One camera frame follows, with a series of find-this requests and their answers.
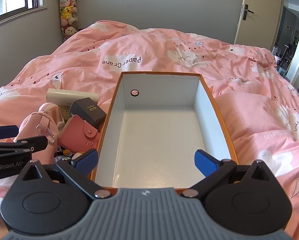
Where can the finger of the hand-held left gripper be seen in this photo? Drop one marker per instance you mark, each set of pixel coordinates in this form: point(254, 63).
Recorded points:
point(37, 142)
point(4, 131)

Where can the cream door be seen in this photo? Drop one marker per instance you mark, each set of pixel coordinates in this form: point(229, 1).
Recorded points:
point(263, 20)

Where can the small yellow striped toy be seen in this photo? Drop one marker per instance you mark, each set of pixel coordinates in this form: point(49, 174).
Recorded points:
point(67, 153)

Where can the dark grey small box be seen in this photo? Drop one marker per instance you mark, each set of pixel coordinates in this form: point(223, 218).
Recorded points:
point(89, 111)

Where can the pink striped pouch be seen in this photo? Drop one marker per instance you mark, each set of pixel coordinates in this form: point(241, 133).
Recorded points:
point(52, 112)

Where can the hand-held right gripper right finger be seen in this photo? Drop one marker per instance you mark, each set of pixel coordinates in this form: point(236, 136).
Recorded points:
point(205, 162)

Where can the silver carabiner clip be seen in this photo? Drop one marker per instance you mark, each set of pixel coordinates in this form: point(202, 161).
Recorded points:
point(50, 137)

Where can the orange cardboard box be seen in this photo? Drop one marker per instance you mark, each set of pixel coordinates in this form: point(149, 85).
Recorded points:
point(152, 142)

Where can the pink cloth bag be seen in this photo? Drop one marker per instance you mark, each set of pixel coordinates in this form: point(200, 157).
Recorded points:
point(29, 127)

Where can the cream box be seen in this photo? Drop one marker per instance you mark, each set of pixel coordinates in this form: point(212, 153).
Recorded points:
point(64, 96)

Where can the clear tube of plush toys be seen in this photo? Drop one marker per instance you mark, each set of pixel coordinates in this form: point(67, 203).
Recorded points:
point(69, 12)

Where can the pink book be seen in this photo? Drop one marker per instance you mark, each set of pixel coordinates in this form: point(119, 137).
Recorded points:
point(79, 140)

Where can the pink printed blanket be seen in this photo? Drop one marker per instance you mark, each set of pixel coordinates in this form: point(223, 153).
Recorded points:
point(164, 55)

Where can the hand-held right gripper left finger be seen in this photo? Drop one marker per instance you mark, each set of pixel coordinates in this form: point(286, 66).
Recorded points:
point(87, 159)

